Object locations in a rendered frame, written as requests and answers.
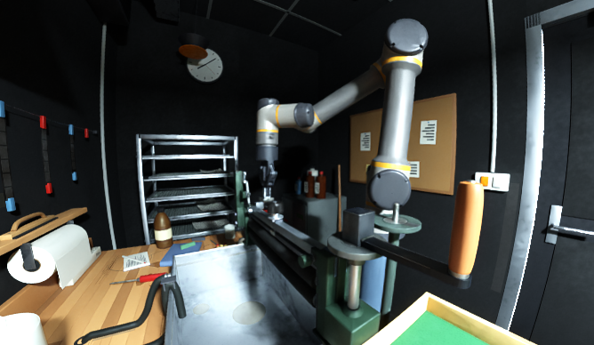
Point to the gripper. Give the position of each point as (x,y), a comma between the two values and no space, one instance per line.
(268,172)

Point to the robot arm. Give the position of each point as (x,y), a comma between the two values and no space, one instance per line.
(396,120)

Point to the green wringer body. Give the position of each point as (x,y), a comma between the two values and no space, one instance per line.
(346,320)

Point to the small blue bottle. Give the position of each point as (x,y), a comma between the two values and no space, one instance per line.
(299,188)

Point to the grey cabinet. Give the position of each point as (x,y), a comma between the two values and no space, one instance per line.
(311,215)

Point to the small glass jar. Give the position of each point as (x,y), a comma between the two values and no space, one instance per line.
(229,232)

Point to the wooden stick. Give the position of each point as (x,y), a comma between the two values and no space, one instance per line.
(339,201)

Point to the grey metal shelf rack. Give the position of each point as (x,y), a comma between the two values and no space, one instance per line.
(187,194)

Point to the grey round disc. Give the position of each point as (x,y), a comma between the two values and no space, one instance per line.
(340,249)

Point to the green pad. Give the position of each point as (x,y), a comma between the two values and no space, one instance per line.
(187,246)

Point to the brown and cream egg-shaped bottle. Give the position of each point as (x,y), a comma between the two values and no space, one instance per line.
(162,232)

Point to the blue folder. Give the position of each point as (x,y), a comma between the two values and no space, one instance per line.
(174,256)

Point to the grey metal tub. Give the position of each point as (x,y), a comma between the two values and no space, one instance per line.
(215,292)

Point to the blue panel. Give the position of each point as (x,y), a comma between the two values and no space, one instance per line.
(373,287)

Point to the red screwdriver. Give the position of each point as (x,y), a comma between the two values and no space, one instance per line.
(151,277)

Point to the white paper sheet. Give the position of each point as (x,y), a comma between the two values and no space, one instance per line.
(136,261)

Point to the orange pendant lamp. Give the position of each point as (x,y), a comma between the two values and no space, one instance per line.
(193,50)

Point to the cork notice board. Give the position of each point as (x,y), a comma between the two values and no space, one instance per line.
(436,163)

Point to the red clip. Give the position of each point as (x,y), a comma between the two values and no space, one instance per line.
(86,133)

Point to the black strip blue clips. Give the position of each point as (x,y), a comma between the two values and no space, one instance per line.
(72,153)
(4,158)

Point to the white paper towel roll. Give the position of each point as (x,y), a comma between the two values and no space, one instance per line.
(62,249)

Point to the wooden tray green mat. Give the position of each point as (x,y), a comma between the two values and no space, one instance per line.
(436,330)

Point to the black strip red clips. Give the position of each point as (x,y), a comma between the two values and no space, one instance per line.
(45,153)

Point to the white round container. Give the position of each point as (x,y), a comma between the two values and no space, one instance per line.
(16,330)

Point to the white wall clock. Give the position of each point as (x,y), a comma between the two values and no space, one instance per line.
(206,67)

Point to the white wall pipe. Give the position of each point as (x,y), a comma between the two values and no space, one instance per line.
(104,144)
(493,96)

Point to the white socket orange switch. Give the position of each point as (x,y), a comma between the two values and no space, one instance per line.
(498,181)

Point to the wooden wall shelf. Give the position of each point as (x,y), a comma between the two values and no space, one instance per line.
(4,247)

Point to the dark door grey frame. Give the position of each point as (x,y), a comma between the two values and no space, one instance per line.
(575,144)

